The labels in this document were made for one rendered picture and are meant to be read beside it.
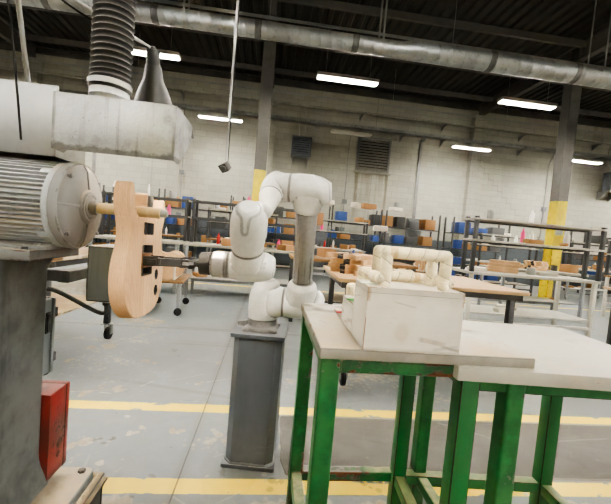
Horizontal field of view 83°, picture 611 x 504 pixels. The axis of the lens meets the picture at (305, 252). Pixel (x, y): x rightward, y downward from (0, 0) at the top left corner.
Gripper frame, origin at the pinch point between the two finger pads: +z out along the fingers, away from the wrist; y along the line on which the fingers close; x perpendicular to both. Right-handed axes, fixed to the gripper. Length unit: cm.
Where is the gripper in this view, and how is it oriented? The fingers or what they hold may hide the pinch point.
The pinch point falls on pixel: (148, 260)
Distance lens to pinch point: 124.2
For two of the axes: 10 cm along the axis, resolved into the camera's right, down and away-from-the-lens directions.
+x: 0.7, -10.0, -0.1
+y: -1.0, -0.1, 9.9
